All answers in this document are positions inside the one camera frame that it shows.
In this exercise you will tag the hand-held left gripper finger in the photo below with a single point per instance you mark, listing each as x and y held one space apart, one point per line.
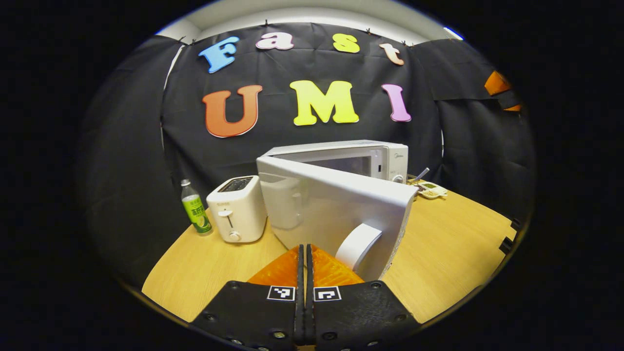
309 317
300 317

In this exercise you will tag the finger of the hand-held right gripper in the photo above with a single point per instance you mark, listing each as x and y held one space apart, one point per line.
496 84
513 107

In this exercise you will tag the white microwave oven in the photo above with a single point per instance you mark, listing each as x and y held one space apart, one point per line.
331 204

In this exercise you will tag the divided white condiment dish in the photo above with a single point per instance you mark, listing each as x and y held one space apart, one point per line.
433 191

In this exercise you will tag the white toaster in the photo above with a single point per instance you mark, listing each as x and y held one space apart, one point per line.
239 209

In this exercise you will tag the green label drink bottle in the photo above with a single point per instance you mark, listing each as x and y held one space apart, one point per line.
196 209

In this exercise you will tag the black backdrop cloth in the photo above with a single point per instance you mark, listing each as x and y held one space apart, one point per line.
341 132

